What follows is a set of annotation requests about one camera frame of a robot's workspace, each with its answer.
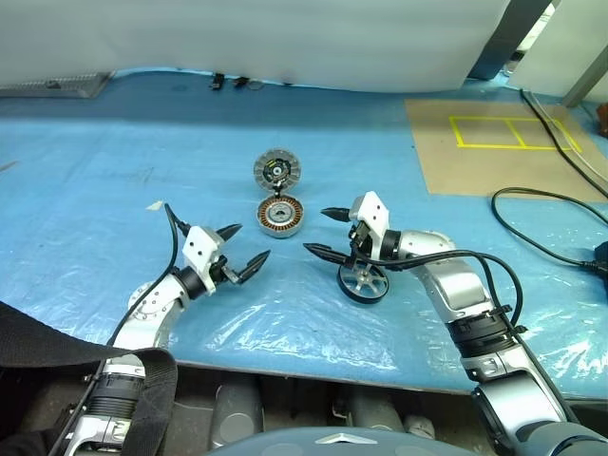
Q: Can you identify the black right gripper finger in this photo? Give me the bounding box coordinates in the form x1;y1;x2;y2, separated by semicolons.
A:
320;205;353;223
302;241;355;266

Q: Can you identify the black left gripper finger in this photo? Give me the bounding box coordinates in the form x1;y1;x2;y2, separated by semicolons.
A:
235;250;272;287
214;223;242;244

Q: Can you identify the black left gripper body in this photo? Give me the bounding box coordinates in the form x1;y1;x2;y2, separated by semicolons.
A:
209;239;246;287

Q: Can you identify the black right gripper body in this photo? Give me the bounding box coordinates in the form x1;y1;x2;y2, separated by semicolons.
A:
349;218;376;270

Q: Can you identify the black silver spoked motor rotor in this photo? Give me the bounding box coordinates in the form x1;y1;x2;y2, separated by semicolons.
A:
336;259;390;306

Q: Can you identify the grey finned motor end cap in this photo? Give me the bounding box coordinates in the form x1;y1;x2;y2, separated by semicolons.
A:
252;147;302;192

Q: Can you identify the copper wound motor stator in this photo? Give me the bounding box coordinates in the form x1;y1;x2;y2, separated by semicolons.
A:
256;194;306;238

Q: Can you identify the brown board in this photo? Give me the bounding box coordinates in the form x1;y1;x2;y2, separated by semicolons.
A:
404;98;608;203

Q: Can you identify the dark grey rounded cylinder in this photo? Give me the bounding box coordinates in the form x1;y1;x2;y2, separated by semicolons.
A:
345;392;406;431
211;383;265;448

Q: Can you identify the blue plastic table cover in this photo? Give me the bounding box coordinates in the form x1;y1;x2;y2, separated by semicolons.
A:
0;66;608;396

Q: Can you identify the grey-blue robot torso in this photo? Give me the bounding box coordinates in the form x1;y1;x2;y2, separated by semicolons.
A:
203;426;481;456

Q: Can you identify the grey ribbed metal tray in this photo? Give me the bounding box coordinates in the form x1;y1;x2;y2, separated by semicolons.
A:
0;70;118;100

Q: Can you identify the black power adapter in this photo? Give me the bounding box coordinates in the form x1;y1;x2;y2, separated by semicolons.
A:
593;240;608;277

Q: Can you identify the white upright panel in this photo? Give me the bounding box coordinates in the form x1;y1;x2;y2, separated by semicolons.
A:
507;0;608;92

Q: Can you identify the brown block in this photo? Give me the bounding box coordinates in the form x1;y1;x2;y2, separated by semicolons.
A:
591;104;608;139

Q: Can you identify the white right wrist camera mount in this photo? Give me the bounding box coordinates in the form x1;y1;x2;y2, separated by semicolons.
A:
350;191;391;261

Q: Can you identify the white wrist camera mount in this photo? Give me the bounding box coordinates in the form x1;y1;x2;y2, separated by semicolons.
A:
350;191;391;261
182;226;225;292

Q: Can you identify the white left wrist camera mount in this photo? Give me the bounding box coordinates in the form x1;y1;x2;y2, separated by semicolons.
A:
182;226;225;292

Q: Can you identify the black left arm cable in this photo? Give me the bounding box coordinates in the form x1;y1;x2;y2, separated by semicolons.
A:
104;202;191;349

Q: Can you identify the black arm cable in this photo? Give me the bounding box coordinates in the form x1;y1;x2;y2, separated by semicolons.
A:
377;249;588;428
104;202;191;349

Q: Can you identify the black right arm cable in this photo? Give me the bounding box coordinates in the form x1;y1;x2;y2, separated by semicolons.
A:
377;249;588;428

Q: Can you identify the looped black power cable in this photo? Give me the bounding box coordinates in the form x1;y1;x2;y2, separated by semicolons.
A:
490;188;608;270

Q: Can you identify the black fabric strap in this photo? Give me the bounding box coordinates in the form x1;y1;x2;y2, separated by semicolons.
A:
0;299;179;456

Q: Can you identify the long black cable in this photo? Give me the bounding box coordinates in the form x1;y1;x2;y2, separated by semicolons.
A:
520;87;608;199

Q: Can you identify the dark grey upright post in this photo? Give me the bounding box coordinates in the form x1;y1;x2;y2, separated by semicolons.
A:
467;0;526;81

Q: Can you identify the grey metal frame post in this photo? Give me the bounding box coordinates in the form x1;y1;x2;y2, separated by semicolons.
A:
562;26;608;108

